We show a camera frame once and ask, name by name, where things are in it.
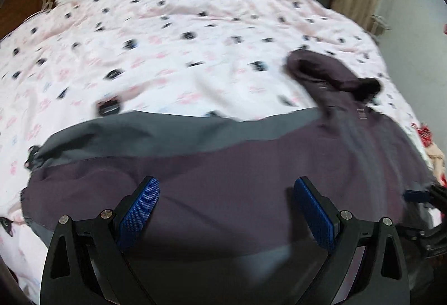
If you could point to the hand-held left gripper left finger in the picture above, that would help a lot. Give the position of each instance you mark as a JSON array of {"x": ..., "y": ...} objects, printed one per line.
[{"x": 139, "y": 209}]

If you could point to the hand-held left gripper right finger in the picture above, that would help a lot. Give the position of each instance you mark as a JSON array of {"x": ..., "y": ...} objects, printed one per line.
[{"x": 314, "y": 214}]

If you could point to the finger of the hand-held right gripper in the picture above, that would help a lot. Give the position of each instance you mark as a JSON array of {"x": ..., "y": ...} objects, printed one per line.
[{"x": 415, "y": 195}]

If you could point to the purple and grey jacket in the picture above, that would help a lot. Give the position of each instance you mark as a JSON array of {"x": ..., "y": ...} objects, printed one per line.
[{"x": 227, "y": 168}]

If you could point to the red patterned cloth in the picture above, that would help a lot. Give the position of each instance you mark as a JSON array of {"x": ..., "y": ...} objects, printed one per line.
[{"x": 424, "y": 133}]

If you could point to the pink printed bed sheet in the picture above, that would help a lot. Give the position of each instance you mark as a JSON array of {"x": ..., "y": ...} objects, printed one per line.
[{"x": 174, "y": 46}]

